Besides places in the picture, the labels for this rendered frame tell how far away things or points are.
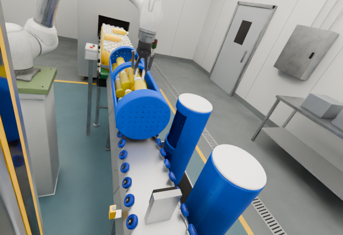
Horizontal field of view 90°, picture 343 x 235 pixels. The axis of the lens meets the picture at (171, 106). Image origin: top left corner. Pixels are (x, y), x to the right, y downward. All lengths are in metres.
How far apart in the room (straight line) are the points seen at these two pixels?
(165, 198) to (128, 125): 0.42
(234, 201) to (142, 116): 0.59
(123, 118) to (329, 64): 3.51
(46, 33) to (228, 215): 1.45
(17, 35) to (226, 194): 1.31
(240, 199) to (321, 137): 3.03
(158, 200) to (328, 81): 3.52
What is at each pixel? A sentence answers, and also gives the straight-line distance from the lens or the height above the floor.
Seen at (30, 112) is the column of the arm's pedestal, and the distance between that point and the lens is 1.34.
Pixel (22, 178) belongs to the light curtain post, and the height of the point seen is 1.43.
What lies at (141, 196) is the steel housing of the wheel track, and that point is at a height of 0.93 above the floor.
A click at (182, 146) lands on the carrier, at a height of 0.69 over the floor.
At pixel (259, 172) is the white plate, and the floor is 1.04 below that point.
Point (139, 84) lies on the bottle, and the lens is 0.98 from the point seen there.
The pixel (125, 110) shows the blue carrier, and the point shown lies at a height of 1.14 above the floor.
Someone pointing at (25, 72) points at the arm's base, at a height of 1.08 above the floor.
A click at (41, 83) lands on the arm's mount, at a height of 1.04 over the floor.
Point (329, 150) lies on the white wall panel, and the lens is 3.82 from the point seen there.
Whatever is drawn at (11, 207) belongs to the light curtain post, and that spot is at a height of 1.42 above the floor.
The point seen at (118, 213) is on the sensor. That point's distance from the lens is 0.80.
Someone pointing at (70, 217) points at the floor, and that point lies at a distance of 1.82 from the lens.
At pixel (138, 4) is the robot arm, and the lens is 1.12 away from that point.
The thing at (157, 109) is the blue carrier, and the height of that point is 1.16.
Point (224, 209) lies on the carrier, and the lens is 1.00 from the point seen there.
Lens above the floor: 1.61
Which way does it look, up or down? 29 degrees down
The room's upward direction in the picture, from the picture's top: 17 degrees clockwise
